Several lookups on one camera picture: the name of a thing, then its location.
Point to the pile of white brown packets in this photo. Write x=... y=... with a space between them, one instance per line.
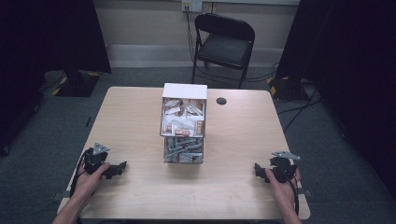
x=183 y=116

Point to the clear drawer with white packets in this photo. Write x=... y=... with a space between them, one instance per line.
x=183 y=117

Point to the person's left hand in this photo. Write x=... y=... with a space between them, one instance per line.
x=87 y=183

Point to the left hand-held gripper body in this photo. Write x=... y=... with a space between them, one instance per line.
x=95 y=160

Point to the black curtain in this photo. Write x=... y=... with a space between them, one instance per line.
x=351 y=62
x=46 y=46

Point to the pile of grey packets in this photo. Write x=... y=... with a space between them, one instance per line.
x=183 y=150

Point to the white wall outlet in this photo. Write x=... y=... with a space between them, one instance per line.
x=191 y=5

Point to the black folding chair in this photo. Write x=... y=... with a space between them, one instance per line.
x=224 y=46

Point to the grey table bracket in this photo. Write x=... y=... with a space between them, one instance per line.
x=60 y=195
x=305 y=192

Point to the clear drawer with grey packets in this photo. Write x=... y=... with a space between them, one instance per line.
x=183 y=150

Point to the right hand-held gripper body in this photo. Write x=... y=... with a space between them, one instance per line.
x=282 y=169

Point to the person's right hand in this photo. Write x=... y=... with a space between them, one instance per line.
x=285 y=189

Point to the black stand base striped tape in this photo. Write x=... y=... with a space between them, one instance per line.
x=286 y=87
x=77 y=83

